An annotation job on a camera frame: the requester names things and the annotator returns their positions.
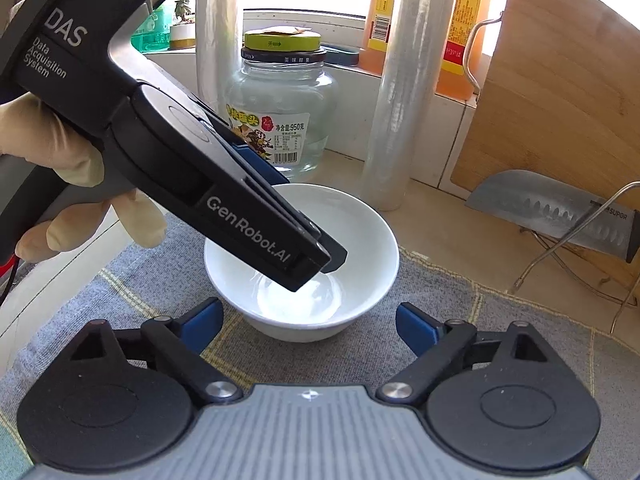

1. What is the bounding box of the white bowl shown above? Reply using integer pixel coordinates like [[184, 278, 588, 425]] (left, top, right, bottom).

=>
[[195, 178, 399, 342]]

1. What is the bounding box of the left gloved hand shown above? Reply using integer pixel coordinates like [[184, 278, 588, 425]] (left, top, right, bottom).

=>
[[1, 92, 167, 264]]

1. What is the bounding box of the blue grey checked cloth mat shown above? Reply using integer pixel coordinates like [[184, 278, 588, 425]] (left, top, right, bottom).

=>
[[1, 219, 639, 479]]

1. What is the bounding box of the glass jar with yellow lid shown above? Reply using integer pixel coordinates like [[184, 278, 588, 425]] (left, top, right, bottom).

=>
[[224, 26, 338, 182]]

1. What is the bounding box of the green dish soap bottle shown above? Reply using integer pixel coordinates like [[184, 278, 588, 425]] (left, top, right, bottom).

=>
[[131, 6, 171, 53]]

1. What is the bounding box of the small potted plant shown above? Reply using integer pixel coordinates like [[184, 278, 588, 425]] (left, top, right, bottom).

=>
[[169, 0, 196, 50]]

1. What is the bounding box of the white plastic bag roll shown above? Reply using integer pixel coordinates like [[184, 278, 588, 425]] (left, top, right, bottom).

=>
[[195, 0, 243, 117]]

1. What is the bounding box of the clear plastic wrap roll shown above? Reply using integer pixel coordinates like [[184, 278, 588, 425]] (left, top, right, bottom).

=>
[[359, 0, 454, 211]]

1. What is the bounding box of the orange juice bottle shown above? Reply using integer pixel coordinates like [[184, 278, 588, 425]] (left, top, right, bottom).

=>
[[436, 0, 491, 101]]

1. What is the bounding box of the bamboo cutting board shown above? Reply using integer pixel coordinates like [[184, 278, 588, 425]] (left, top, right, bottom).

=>
[[449, 0, 640, 286]]

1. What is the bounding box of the metal wire board stand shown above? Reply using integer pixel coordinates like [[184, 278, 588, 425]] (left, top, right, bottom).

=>
[[506, 180, 639, 335]]

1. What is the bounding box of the black handled santoku knife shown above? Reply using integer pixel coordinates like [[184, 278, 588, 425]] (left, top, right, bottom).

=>
[[465, 169, 639, 262]]

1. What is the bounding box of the black cable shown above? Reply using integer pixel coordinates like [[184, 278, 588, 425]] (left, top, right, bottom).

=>
[[0, 253, 22, 309]]

